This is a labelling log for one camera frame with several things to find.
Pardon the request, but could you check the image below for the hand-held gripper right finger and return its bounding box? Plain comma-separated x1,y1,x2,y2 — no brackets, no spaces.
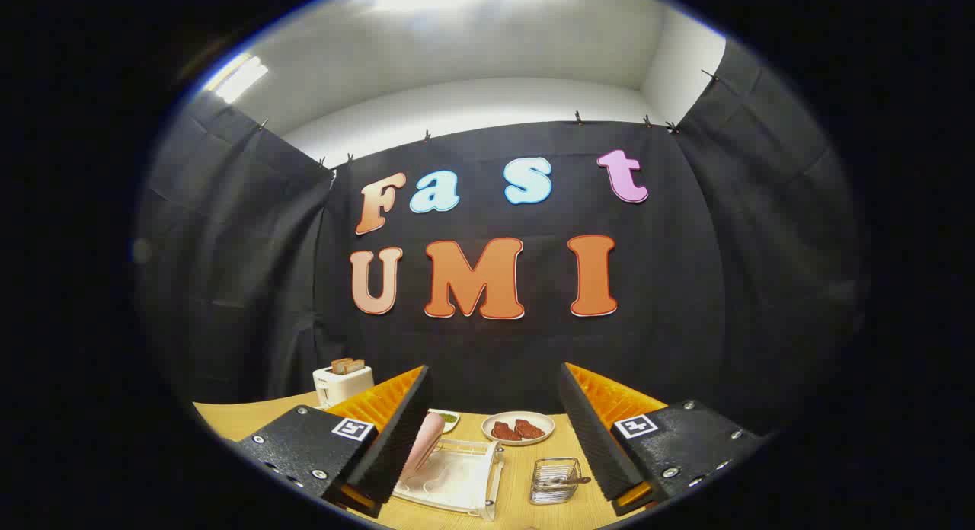
558,362,765,517

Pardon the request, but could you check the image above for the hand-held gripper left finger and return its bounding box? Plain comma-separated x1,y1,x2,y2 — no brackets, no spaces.
226,365,433,519

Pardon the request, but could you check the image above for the pink plate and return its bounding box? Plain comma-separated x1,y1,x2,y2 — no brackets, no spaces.
400,412,445,481

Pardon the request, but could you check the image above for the metal wire basket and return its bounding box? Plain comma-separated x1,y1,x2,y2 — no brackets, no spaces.
529,457,583,506

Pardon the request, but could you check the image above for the white wire dish rack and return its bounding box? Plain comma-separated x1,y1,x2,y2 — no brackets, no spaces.
392,437,505,522

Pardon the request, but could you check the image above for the white plate with meat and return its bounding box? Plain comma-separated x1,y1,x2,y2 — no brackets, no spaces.
481,411,555,447

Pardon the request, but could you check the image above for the white toaster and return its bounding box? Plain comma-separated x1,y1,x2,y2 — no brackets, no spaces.
313,365,375,409

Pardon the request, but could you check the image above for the black backdrop cloth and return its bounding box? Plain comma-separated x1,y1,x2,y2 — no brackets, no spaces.
136,39,865,439

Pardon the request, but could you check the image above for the ceiling light panel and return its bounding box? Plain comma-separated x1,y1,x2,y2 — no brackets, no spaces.
216,56,269,104

